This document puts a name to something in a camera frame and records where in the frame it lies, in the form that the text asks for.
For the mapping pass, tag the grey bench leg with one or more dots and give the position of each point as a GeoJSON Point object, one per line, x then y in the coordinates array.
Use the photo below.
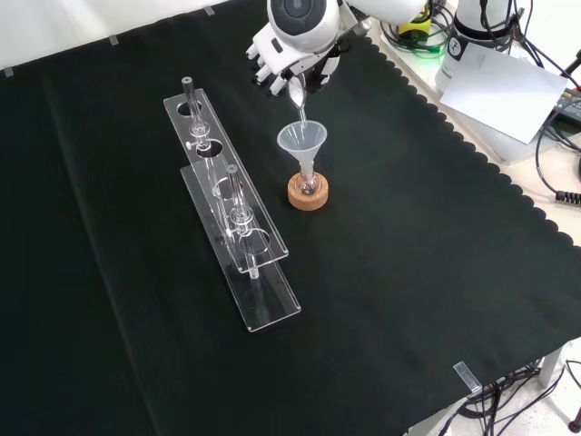
{"type": "Point", "coordinates": [551, 368]}

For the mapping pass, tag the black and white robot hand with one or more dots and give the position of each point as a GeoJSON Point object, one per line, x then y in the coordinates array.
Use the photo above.
{"type": "Point", "coordinates": [281, 52]}

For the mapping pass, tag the black bench cloth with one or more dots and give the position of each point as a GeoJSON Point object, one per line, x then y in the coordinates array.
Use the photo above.
{"type": "Point", "coordinates": [408, 254]}

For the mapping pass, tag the clear cloth clip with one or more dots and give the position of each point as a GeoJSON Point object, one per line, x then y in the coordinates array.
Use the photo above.
{"type": "Point", "coordinates": [467, 377]}

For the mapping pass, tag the small round-bottom glass flask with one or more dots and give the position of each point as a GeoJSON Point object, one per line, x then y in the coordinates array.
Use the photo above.
{"type": "Point", "coordinates": [308, 186]}

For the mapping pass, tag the yellow stop button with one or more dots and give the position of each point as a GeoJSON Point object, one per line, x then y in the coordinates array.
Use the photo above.
{"type": "Point", "coordinates": [415, 27]}

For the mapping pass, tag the black electronic box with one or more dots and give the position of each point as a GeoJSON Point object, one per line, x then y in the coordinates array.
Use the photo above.
{"type": "Point", "coordinates": [569, 102]}

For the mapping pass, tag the translucent plastic funnel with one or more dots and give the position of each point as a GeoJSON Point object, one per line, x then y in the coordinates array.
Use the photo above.
{"type": "Point", "coordinates": [292, 145]}

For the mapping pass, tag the clear acrylic funnel stand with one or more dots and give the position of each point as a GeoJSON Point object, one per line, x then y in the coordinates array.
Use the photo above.
{"type": "Point", "coordinates": [254, 236]}

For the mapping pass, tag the grey tape strip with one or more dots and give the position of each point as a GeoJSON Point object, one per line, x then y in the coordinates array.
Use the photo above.
{"type": "Point", "coordinates": [209, 10]}
{"type": "Point", "coordinates": [8, 72]}
{"type": "Point", "coordinates": [114, 40]}

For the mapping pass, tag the white paper sheet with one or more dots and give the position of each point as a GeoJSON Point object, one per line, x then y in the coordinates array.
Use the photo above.
{"type": "Point", "coordinates": [504, 91]}

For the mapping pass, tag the black tripod leg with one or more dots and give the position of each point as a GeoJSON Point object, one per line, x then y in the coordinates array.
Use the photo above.
{"type": "Point", "coordinates": [573, 63]}

